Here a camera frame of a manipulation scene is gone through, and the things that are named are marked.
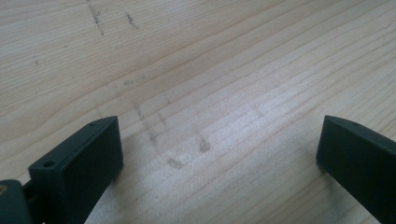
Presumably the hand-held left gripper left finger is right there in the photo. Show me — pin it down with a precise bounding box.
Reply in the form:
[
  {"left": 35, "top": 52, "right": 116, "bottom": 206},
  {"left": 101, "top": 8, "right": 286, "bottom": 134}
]
[{"left": 28, "top": 116, "right": 124, "bottom": 224}]

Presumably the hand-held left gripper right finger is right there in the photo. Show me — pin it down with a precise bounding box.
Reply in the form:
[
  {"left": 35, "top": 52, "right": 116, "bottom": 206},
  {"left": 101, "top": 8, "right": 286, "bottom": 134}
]
[{"left": 316, "top": 115, "right": 396, "bottom": 224}]

